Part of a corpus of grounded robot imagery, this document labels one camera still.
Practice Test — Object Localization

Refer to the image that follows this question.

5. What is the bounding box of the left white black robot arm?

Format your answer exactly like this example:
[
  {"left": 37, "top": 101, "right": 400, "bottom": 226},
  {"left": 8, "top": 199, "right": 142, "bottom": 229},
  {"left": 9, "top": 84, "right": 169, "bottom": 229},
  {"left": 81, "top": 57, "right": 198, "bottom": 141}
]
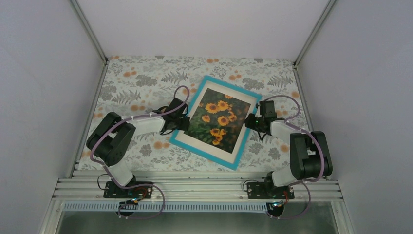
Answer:
[{"left": 86, "top": 98, "right": 190, "bottom": 197}]

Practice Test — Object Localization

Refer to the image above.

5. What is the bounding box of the purple cable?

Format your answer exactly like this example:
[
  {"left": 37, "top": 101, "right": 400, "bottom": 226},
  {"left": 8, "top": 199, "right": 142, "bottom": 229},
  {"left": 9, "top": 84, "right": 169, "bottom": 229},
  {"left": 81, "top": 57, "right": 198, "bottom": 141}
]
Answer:
[
  {"left": 263, "top": 95, "right": 326, "bottom": 221},
  {"left": 89, "top": 85, "right": 190, "bottom": 191}
]

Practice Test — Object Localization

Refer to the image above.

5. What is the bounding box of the right aluminium corner post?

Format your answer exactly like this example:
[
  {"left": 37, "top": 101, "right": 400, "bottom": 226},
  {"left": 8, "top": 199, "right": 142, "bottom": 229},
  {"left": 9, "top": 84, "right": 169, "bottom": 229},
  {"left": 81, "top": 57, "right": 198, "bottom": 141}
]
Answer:
[{"left": 294, "top": 0, "right": 337, "bottom": 69}]

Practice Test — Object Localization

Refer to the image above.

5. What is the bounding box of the teal wooden picture frame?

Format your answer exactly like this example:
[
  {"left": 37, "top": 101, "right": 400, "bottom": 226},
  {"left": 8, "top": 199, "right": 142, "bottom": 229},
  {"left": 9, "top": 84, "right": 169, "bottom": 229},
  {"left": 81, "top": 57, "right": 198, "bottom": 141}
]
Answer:
[{"left": 169, "top": 75, "right": 263, "bottom": 171}]

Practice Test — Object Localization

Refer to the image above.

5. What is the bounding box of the white mat board passepartout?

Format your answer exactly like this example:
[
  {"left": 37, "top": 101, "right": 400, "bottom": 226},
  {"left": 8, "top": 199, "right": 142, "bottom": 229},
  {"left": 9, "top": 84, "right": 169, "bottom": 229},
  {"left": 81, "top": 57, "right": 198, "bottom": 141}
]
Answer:
[{"left": 174, "top": 80, "right": 259, "bottom": 165}]

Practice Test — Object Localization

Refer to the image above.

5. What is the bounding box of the grey slotted cable duct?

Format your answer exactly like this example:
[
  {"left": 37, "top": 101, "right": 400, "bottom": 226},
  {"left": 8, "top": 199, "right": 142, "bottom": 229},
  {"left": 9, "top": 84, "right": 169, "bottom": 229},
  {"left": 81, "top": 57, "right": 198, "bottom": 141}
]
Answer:
[{"left": 62, "top": 201, "right": 267, "bottom": 213}]

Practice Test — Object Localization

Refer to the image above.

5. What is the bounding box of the aluminium corner post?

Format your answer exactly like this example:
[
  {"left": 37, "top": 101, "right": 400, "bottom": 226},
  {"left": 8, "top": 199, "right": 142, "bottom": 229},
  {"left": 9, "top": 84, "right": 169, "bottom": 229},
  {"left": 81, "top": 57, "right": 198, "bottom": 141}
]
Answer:
[
  {"left": 294, "top": 0, "right": 337, "bottom": 69},
  {"left": 69, "top": 0, "right": 108, "bottom": 64}
]

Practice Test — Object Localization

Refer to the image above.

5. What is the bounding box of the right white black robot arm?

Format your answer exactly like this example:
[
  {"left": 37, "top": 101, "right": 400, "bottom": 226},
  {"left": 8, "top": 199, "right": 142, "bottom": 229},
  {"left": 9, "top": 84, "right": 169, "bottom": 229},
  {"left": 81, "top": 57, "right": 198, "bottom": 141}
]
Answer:
[{"left": 244, "top": 99, "right": 333, "bottom": 198}]

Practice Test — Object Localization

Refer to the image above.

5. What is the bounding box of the sunflower photo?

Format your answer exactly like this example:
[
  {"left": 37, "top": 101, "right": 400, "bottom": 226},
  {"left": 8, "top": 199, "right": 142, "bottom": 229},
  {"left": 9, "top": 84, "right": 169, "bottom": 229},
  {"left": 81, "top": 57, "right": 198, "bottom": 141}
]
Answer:
[{"left": 184, "top": 88, "right": 250, "bottom": 153}]

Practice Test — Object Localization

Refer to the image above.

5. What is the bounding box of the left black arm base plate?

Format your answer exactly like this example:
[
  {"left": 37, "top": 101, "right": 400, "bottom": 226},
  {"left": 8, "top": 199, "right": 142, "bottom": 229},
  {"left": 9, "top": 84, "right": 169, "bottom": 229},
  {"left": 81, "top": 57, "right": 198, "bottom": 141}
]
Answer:
[{"left": 103, "top": 181, "right": 153, "bottom": 200}]

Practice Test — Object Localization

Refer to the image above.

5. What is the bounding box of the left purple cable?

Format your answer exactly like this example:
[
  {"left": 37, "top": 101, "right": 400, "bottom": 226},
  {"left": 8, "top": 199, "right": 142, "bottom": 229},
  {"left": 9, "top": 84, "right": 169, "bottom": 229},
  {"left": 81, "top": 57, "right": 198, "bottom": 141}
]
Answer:
[{"left": 89, "top": 85, "right": 190, "bottom": 191}]

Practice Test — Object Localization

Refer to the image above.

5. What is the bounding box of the floral patterned table mat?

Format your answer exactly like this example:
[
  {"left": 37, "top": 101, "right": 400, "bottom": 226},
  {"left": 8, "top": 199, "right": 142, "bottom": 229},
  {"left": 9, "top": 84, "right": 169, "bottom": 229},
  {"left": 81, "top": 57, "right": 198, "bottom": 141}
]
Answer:
[{"left": 90, "top": 56, "right": 308, "bottom": 172}]

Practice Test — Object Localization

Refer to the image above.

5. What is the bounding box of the left aluminium corner post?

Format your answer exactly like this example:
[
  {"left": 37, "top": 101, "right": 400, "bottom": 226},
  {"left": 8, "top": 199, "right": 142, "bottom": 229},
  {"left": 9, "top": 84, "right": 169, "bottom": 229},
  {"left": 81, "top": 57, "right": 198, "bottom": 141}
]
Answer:
[{"left": 69, "top": 0, "right": 108, "bottom": 64}]

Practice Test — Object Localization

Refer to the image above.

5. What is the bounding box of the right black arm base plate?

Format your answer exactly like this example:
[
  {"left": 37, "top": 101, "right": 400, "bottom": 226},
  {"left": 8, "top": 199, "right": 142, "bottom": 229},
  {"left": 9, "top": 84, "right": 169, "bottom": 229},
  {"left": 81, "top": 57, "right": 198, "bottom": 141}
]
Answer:
[{"left": 242, "top": 180, "right": 295, "bottom": 200}]

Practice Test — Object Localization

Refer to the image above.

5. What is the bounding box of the aluminium mounting rail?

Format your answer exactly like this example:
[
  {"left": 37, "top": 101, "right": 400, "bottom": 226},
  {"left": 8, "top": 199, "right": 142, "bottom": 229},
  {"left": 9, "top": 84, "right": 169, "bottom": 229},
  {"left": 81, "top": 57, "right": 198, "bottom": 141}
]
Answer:
[{"left": 52, "top": 175, "right": 343, "bottom": 202}]

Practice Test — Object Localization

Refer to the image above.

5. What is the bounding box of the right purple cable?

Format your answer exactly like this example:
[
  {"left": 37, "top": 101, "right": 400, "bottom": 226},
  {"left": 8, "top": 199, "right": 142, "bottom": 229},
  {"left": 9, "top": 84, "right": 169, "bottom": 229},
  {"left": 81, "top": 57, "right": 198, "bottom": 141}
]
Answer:
[{"left": 263, "top": 95, "right": 326, "bottom": 221}]

